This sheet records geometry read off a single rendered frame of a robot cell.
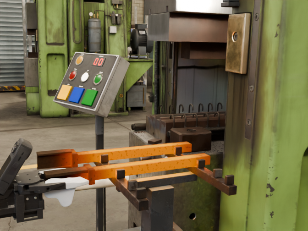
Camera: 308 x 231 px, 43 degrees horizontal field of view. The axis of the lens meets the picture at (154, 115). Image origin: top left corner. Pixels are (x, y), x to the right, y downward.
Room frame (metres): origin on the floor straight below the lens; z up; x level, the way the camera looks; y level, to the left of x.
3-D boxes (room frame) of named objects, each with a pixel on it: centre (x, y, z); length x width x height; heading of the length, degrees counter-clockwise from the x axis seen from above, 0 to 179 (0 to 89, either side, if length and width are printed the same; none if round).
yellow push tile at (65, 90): (1.90, 0.44, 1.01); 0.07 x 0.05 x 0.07; 46
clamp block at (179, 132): (1.28, -0.13, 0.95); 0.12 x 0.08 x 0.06; 111
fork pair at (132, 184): (0.79, -0.06, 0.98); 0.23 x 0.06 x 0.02; 115
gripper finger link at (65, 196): (0.77, 0.18, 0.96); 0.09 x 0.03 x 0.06; 102
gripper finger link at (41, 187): (0.76, 0.22, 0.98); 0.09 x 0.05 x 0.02; 102
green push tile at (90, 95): (1.76, 0.29, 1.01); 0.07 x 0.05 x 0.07; 46
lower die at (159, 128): (1.50, -0.20, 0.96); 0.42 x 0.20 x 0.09; 111
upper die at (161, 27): (1.50, -0.20, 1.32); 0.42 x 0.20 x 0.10; 111
